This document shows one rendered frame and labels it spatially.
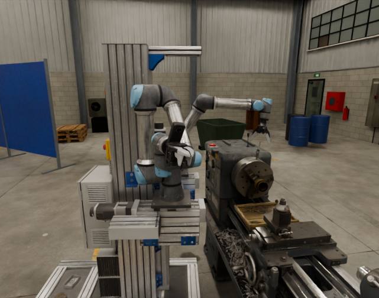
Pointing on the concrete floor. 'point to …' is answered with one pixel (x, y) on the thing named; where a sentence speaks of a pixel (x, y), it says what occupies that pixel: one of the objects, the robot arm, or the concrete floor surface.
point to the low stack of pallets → (71, 132)
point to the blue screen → (23, 110)
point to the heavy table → (252, 119)
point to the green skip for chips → (219, 130)
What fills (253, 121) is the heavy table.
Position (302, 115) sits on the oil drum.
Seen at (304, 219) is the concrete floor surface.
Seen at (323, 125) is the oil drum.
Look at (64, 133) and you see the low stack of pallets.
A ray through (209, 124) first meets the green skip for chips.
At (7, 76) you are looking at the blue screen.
